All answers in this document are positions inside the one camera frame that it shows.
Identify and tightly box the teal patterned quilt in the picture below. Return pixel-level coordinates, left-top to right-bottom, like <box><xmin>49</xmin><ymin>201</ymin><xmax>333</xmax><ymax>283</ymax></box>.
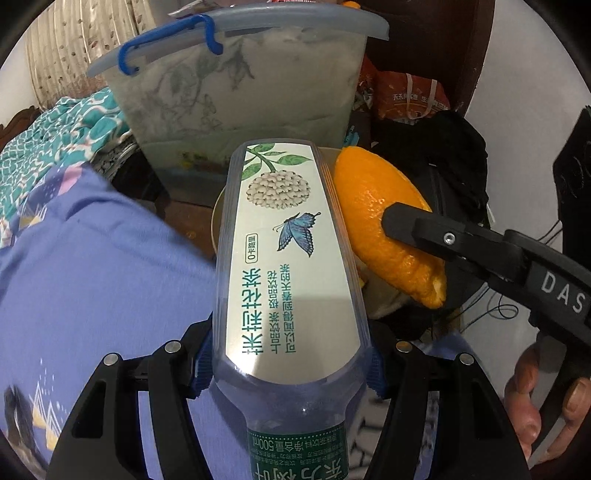
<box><xmin>0</xmin><ymin>88</ymin><xmax>139</xmax><ymax>247</ymax></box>

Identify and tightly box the pointed orange peel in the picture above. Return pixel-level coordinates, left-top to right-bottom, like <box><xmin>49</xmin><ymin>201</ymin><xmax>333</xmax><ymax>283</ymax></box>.
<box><xmin>333</xmin><ymin>148</ymin><xmax>448</xmax><ymax>309</ymax></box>

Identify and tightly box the beige leaf-print curtain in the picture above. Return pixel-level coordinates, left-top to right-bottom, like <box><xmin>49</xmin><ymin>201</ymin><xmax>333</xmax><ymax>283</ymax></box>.
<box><xmin>25</xmin><ymin>0</ymin><xmax>185</xmax><ymax>112</ymax></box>

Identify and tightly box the clear plastic bottle white label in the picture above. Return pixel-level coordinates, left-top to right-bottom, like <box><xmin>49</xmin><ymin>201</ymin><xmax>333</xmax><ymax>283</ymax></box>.
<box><xmin>206</xmin><ymin>141</ymin><xmax>376</xmax><ymax>480</ymax></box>

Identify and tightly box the person's right hand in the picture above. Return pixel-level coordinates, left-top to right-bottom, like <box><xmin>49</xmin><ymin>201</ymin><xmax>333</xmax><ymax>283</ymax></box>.
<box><xmin>504</xmin><ymin>344</ymin><xmax>591</xmax><ymax>459</ymax></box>

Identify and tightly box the black cloth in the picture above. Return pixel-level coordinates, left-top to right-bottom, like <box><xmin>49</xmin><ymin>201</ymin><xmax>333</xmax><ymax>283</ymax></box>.
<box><xmin>369</xmin><ymin>111</ymin><xmax>490</xmax><ymax>222</ymax></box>

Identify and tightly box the clear storage box blue latch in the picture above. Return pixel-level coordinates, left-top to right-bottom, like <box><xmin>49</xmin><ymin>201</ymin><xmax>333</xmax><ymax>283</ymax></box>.
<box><xmin>88</xmin><ymin>14</ymin><xmax>391</xmax><ymax>185</ymax></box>

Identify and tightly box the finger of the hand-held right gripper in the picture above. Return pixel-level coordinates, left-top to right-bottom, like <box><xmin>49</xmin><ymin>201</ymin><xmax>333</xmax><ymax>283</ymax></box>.
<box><xmin>381</xmin><ymin>202</ymin><xmax>527</xmax><ymax>283</ymax></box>

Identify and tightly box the black cable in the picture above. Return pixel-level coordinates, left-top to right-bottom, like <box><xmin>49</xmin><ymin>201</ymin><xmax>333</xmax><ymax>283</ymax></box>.
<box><xmin>462</xmin><ymin>217</ymin><xmax>564</xmax><ymax>324</ymax></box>

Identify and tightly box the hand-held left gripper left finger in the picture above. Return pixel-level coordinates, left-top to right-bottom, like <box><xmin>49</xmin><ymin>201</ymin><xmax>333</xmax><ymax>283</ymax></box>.
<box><xmin>46</xmin><ymin>320</ymin><xmax>214</xmax><ymax>480</ymax></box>

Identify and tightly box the orange shopping bag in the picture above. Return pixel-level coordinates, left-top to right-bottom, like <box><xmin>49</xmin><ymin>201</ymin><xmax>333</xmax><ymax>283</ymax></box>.
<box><xmin>358</xmin><ymin>55</ymin><xmax>451</xmax><ymax>123</ymax></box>

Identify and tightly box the dark brown wooden furniture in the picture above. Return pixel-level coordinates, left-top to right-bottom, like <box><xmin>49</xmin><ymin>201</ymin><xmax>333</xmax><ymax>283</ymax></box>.
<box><xmin>360</xmin><ymin>0</ymin><xmax>495</xmax><ymax>121</ymax></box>

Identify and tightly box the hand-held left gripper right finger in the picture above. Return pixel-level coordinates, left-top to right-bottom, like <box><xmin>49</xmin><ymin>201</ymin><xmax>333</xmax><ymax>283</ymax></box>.
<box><xmin>365</xmin><ymin>323</ymin><xmax>532</xmax><ymax>480</ymax></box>

